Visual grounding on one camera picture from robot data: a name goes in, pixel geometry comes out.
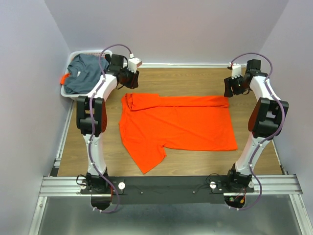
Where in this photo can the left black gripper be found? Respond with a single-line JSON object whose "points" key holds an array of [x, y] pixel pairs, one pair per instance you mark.
{"points": [[133, 83]]}

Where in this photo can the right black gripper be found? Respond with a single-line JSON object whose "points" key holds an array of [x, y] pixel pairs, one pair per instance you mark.
{"points": [[229, 82]]}

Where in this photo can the orange t shirt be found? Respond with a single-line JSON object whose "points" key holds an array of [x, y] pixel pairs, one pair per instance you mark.
{"points": [[150, 123]]}

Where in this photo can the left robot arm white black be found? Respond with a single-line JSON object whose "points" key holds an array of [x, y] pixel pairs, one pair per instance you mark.
{"points": [[92, 117]]}

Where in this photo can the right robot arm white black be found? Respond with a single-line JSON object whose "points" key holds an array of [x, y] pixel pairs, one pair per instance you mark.
{"points": [[265, 122]]}

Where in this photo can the white plastic laundry basket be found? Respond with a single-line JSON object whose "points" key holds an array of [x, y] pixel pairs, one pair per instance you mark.
{"points": [[64, 93]]}

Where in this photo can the grey blue t shirt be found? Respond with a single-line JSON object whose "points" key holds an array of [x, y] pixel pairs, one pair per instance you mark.
{"points": [[85, 74]]}

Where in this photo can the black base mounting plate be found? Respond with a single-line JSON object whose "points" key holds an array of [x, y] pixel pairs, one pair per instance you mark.
{"points": [[169, 190]]}

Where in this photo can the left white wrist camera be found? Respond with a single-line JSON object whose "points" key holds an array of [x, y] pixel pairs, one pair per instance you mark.
{"points": [[133, 64]]}

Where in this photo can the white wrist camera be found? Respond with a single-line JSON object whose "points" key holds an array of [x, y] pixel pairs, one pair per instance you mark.
{"points": [[133, 64], [236, 70]]}

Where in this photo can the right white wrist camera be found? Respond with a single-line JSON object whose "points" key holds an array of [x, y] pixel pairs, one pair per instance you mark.
{"points": [[236, 70]]}

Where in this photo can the aluminium frame rail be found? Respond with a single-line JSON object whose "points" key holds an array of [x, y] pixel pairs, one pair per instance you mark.
{"points": [[271, 185]]}

